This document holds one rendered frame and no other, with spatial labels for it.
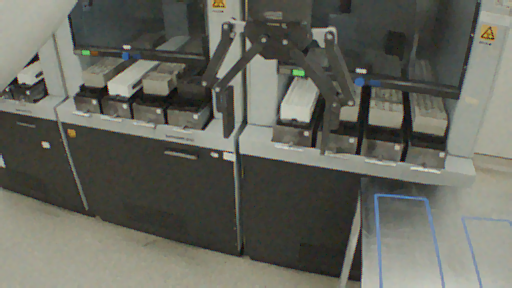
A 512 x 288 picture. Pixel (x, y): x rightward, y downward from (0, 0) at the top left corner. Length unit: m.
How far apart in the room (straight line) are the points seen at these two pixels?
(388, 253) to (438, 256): 0.12
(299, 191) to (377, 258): 0.64
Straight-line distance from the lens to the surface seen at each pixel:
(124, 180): 1.81
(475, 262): 0.97
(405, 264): 0.90
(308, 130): 1.30
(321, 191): 1.44
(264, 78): 1.35
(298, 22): 0.45
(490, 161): 2.88
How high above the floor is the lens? 1.48
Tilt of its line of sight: 33 degrees down
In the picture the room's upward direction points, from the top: straight up
